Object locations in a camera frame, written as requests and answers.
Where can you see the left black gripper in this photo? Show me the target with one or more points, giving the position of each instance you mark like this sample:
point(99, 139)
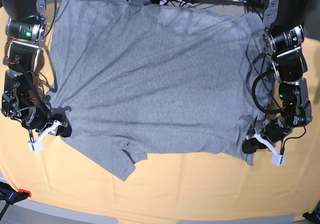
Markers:
point(272, 130)

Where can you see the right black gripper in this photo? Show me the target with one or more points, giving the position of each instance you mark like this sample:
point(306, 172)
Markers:
point(36, 119)

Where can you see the grey t-shirt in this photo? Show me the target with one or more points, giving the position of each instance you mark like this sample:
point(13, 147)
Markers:
point(135, 78)

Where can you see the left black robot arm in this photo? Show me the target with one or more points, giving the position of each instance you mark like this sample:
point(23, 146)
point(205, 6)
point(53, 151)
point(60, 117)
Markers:
point(283, 37)

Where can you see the yellow table cloth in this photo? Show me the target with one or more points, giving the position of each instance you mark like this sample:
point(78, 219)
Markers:
point(168, 187)

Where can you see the blue red table clamp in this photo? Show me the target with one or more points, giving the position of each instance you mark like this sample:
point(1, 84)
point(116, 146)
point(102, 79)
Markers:
point(11, 196)

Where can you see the black clamp right corner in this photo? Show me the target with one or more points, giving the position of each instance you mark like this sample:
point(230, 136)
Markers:
point(313, 217)

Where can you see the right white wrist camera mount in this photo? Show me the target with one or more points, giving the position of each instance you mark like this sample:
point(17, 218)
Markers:
point(35, 143)

